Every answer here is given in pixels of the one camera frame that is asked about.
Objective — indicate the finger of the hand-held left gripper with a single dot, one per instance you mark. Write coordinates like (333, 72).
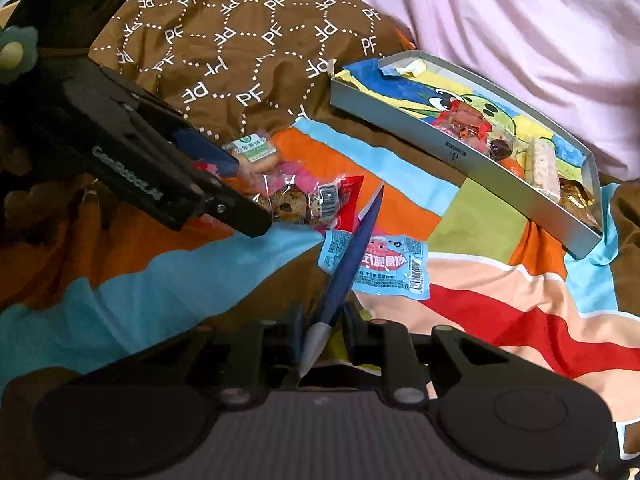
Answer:
(240, 215)
(205, 152)

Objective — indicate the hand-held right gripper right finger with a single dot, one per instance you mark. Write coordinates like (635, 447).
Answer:
(352, 330)

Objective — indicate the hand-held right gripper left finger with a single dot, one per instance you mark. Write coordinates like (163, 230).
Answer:
(298, 330)

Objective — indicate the green label bread packet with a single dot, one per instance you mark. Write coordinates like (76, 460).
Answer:
(252, 147)

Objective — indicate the dark blue snack packet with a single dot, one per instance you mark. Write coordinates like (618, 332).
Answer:
(350, 255)

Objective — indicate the grey shallow cardboard box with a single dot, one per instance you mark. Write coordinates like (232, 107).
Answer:
(500, 195)

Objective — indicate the clear red cookie packet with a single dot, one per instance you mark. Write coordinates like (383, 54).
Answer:
(290, 202)

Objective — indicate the light blue snack packet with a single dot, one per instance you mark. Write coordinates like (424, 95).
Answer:
(395, 260)

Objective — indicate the red snack packet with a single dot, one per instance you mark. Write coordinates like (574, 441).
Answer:
(347, 195)

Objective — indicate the pale blue flower ornament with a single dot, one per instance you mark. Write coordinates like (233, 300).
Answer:
(17, 52)

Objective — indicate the brown patterned cloth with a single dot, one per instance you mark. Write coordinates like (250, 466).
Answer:
(240, 45)

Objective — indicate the colourful striped blanket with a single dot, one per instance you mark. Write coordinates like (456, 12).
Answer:
(480, 285)

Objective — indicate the colourful cartoon paper sheet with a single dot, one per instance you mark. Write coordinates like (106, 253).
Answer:
(400, 92)

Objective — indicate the orange wrapped snack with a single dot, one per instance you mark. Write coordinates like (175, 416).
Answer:
(514, 167)

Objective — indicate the dark wrapped candy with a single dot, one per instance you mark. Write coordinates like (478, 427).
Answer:
(500, 150)

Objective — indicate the red clear candy packet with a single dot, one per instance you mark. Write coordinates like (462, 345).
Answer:
(462, 122)

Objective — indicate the beige rice cracker bar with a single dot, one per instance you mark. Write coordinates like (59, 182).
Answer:
(542, 167)

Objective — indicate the golden snack packet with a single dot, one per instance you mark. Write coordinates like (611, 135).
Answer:
(580, 202)

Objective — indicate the pink cloth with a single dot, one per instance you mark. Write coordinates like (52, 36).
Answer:
(500, 20)

